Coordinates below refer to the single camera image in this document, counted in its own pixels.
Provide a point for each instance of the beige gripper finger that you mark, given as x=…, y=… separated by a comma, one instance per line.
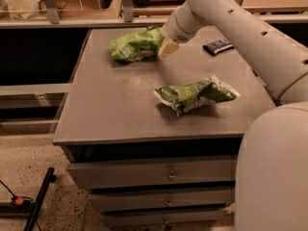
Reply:
x=168, y=47
x=164, y=28

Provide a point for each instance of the green rice chip bag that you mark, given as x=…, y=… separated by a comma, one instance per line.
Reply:
x=135, y=47

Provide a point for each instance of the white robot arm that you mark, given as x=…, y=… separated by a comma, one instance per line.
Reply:
x=271, y=191

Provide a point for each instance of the crumpled green snack bag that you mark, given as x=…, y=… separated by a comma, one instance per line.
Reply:
x=204, y=92

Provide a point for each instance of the dark blue snack packet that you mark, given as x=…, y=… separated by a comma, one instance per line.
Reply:
x=218, y=46

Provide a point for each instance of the grey drawer cabinet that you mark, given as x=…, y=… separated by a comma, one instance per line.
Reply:
x=112, y=114

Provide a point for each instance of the top grey drawer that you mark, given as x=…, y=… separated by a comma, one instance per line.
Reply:
x=151, y=172

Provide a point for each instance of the grey drawer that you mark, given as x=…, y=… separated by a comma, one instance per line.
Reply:
x=128, y=201
x=151, y=172
x=163, y=217

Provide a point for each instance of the middle grey drawer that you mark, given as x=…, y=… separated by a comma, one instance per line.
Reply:
x=128, y=201

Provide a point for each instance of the black metal stand leg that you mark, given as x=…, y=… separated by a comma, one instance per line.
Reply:
x=49, y=178

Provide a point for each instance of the bottom grey drawer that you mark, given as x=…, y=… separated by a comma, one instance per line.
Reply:
x=163, y=217

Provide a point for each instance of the orange black clamp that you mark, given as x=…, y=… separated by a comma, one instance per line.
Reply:
x=23, y=202

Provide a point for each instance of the metal shelf rail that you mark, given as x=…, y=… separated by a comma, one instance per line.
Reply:
x=87, y=12

